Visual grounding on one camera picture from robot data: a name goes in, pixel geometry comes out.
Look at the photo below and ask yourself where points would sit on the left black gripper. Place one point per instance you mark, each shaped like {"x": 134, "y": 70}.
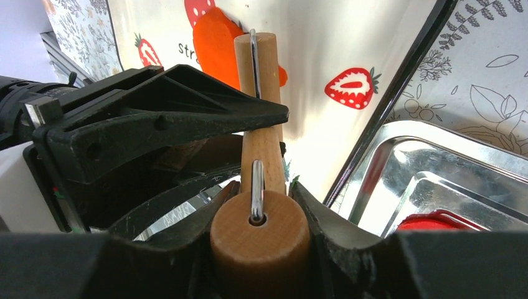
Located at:
{"x": 76, "y": 142}

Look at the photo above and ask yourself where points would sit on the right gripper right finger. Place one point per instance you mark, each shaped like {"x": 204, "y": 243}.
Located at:
{"x": 348, "y": 262}

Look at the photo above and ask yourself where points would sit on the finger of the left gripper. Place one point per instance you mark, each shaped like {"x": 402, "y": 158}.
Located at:
{"x": 152, "y": 108}
{"x": 171, "y": 206}

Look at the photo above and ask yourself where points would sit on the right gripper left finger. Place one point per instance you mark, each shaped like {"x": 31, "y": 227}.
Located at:
{"x": 175, "y": 263}

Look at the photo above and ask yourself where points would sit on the orange dough piece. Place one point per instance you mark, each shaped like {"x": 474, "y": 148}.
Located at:
{"x": 213, "y": 38}

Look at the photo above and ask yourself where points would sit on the wooden dough roller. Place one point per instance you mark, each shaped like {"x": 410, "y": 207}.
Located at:
{"x": 260, "y": 238}

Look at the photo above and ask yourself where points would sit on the strawberry print white tray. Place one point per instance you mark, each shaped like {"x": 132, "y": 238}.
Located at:
{"x": 340, "y": 58}

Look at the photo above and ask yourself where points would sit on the red dough disc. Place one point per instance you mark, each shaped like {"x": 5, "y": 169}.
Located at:
{"x": 439, "y": 219}

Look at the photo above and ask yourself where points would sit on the stainless steel tray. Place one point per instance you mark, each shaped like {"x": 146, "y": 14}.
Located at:
{"x": 413, "y": 167}

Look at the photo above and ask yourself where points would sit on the floral pattern table mat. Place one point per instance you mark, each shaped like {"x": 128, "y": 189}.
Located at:
{"x": 472, "y": 80}

